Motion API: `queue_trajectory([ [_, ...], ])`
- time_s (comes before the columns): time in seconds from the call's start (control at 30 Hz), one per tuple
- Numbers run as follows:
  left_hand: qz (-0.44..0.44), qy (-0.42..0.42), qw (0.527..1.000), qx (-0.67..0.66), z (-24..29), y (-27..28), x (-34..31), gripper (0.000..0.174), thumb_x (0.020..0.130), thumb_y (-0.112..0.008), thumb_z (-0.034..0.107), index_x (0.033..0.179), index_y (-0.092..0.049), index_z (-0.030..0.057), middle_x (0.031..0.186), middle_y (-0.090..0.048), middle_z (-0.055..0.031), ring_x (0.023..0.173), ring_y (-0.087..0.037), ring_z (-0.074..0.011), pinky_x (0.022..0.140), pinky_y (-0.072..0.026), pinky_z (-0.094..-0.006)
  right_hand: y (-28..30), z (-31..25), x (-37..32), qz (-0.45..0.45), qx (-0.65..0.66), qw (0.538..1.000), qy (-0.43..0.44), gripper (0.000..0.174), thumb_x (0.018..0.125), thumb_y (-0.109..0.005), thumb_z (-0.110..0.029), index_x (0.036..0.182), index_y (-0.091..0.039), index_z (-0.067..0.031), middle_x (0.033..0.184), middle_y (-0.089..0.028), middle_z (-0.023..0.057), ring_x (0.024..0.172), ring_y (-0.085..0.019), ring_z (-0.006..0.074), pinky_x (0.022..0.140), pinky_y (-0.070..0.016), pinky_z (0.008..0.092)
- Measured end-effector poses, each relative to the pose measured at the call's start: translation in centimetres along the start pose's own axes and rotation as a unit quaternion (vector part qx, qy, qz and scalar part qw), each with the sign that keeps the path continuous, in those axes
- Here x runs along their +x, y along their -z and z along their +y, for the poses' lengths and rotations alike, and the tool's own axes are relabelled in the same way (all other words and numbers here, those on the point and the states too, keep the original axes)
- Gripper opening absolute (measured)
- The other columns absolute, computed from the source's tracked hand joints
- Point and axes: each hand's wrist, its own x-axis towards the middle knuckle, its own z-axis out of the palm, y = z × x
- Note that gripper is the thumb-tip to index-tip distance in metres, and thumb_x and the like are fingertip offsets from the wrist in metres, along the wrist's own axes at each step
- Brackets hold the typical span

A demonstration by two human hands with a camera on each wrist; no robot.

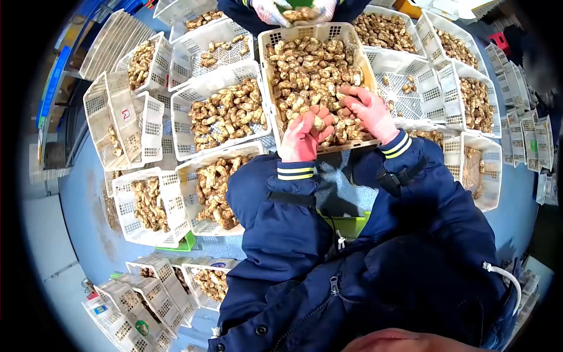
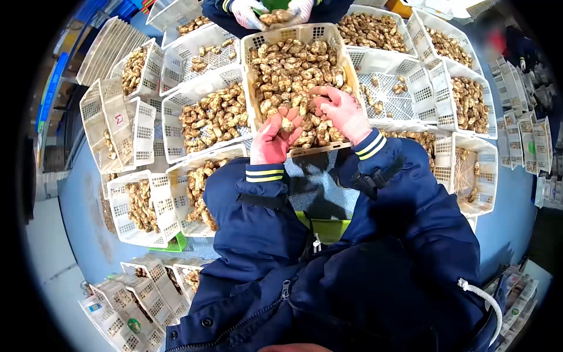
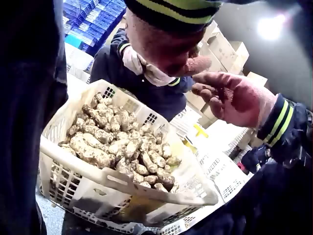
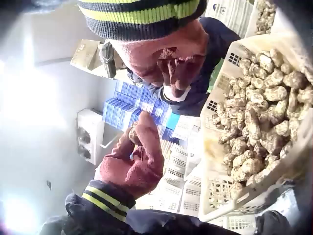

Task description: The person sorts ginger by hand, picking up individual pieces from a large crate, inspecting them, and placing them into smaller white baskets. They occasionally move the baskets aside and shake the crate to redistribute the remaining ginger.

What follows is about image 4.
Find person's left hand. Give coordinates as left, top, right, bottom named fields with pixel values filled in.
left=94, top=111, right=165, bottom=203

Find person's right hand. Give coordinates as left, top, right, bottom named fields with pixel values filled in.
left=77, top=0, right=208, bottom=99

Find person's left fingers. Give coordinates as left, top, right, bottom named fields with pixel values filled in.
left=114, top=127, right=137, bottom=158

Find person's right fingers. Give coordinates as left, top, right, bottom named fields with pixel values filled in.
left=149, top=48, right=192, bottom=99

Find person's left thumb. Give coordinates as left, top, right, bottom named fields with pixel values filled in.
left=136, top=111, right=162, bottom=148

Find single brown speckled lump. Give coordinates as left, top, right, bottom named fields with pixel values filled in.
left=126, top=124, right=143, bottom=147

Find stack of blue boxes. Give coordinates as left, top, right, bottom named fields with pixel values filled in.
left=102, top=80, right=180, bottom=143

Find white cooling fan unit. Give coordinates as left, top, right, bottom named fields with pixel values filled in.
left=77, top=108, right=105, bottom=166

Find stack of white crates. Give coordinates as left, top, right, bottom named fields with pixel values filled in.
left=156, top=115, right=204, bottom=217

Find white printed sack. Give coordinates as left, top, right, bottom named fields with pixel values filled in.
left=205, top=0, right=253, bottom=37

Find cardboard box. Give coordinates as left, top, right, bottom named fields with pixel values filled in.
left=70, top=39, right=116, bottom=79

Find small white plastic crate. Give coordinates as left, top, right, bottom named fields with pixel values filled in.
left=245, top=0, right=280, bottom=38

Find pile of speckled lumps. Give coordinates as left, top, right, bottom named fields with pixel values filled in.
left=212, top=49, right=313, bottom=196

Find large white plastic crate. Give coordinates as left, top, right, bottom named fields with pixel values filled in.
left=198, top=32, right=313, bottom=222

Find heap of speckled lumps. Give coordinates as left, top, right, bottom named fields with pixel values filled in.
left=254, top=0, right=277, bottom=35

